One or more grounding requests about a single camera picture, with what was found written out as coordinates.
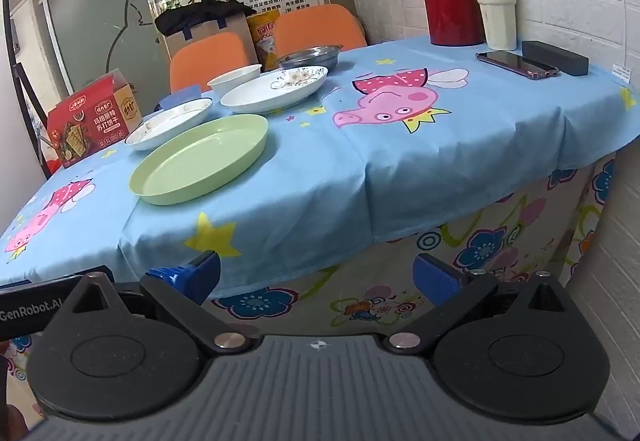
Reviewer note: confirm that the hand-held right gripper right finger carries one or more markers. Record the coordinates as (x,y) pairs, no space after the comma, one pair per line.
(435,281)

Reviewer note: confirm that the smartphone in clear case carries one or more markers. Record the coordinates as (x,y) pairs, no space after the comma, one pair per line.
(517,62)

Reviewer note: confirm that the large white floral plate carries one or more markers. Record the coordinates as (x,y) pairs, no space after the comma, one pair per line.
(275,88)

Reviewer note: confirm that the metal bowl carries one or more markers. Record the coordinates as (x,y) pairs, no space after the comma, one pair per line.
(310,56)

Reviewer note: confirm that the black metal stand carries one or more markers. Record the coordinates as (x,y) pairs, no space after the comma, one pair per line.
(17,86)

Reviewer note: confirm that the orange chair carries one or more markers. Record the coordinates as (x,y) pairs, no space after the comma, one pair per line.
(320,28)
(210,58)

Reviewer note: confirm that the white bowl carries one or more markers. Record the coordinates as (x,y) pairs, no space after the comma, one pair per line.
(234,78)

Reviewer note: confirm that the red cracker box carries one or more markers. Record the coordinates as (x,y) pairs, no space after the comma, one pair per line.
(90,121)

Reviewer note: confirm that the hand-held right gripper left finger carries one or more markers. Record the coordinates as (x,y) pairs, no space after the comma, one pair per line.
(211,273)

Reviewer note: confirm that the black rectangular case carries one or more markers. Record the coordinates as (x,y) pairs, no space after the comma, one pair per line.
(555,57)

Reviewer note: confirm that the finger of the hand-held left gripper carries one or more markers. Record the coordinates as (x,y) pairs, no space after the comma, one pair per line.
(172,277)

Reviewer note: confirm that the brown cardboard box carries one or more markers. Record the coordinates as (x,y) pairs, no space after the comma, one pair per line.
(230,33)

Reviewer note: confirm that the light green plate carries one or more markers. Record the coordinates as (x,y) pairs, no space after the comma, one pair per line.
(200,158)

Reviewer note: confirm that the small white plate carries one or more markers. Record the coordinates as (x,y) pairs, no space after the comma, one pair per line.
(167,123)

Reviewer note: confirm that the cream lidded cup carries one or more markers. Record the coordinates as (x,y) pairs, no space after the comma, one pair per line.
(496,16)

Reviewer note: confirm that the blue plastic bowl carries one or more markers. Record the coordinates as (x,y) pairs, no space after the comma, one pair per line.
(181,97)

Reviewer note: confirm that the yellow snack bag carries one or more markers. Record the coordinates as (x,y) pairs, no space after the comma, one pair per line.
(265,38)

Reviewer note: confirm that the frosted glass door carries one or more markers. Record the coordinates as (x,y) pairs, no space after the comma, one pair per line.
(90,11)

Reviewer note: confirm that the blue cartoon pig tablecloth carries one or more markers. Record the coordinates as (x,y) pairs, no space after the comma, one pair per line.
(350,171)

